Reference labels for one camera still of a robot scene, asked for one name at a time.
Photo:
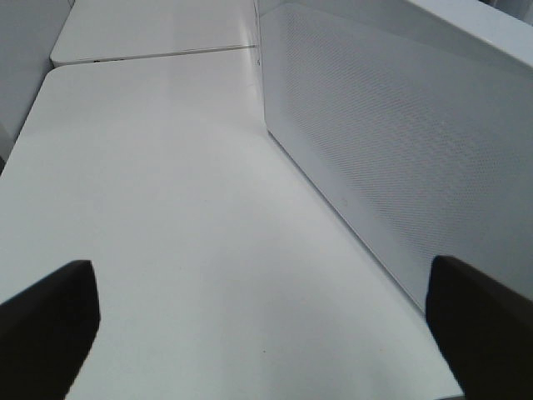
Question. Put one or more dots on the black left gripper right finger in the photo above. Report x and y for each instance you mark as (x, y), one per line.
(482, 329)

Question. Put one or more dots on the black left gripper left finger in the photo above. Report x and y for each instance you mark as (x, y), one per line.
(47, 331)

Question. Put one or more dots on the white microwave door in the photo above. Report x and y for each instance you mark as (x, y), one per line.
(424, 149)

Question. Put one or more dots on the white microwave oven body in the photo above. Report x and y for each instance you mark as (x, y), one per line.
(427, 20)

